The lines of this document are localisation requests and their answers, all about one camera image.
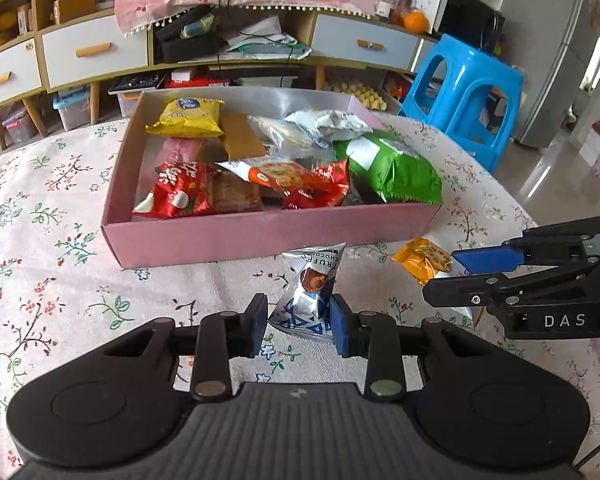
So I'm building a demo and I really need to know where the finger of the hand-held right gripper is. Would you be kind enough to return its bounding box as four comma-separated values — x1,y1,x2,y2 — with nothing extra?
452,217,600,276
422,257,600,308

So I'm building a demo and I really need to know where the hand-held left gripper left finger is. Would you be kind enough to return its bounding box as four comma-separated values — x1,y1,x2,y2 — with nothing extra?
97,294,269,402

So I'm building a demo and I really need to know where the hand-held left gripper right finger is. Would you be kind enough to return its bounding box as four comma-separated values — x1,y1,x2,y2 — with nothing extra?
330,294,503,402

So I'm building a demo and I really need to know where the orange cracker packet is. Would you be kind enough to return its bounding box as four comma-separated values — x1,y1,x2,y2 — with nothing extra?
392,236,456,287
215,157,321,193

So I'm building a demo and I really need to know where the blue white truffle packet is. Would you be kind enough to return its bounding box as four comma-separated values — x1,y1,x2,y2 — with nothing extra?
267,242,348,343

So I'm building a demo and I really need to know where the pink cardboard box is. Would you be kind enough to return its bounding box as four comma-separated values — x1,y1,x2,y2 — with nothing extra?
100,86,443,270

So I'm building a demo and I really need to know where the green snack packet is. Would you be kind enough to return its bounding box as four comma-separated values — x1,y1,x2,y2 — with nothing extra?
332,130,443,205

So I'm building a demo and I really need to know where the clear wafer biscuit packet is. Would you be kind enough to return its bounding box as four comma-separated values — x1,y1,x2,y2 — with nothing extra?
207,170,263,213

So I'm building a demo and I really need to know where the red snack packet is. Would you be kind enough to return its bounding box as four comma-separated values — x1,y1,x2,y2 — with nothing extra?
280,159,351,210
132,160,216,220

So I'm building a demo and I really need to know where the gold wafer packet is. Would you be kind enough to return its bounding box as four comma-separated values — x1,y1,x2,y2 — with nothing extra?
220,112,268,161

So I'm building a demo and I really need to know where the white bread packet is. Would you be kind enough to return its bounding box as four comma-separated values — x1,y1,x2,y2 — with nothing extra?
247,115,331,161

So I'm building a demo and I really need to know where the pink snack packet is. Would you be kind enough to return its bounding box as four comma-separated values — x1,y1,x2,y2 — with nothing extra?
155,137,206,166

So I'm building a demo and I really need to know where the silver white snack packet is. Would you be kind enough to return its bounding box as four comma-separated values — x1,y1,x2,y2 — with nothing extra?
284,109,373,142

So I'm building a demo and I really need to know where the yellow snack packet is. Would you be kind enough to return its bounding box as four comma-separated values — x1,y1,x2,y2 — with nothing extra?
145,97,226,138

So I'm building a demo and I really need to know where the blue plastic stool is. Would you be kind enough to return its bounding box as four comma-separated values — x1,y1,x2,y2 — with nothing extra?
397,34,523,173

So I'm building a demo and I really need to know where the yellow egg tray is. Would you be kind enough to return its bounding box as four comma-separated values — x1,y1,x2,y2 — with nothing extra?
322,72,386,111

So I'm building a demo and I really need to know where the silver refrigerator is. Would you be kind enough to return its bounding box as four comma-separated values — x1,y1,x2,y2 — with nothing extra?
500,0,600,148

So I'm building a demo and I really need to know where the black microwave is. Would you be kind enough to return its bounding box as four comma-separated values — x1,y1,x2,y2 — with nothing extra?
432,0,506,53

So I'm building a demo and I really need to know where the white cabinet drawer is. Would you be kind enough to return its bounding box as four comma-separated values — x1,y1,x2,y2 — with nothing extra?
40,27,151,88
0,50,43,113
310,12,423,71

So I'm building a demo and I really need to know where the red shoebox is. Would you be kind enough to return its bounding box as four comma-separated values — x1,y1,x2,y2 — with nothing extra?
165,67,211,91

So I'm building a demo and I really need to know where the clear storage box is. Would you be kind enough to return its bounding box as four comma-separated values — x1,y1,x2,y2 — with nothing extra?
0,107,38,148
109,75,166,116

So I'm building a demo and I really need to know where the blue lidded storage box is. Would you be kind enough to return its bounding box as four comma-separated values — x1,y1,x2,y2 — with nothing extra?
52,87,91,131

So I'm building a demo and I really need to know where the white plastic bag pile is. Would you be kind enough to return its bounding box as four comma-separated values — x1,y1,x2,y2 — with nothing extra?
220,15,313,61

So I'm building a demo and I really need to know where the pink tasselled cloth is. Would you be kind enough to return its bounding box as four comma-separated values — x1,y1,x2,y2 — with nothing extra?
114,0,381,37

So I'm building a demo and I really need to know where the small cardboard box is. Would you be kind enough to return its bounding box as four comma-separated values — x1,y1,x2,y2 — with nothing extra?
54,0,96,23

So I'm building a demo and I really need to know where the wooden cabinet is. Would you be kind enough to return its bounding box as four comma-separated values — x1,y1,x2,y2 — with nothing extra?
0,0,441,151

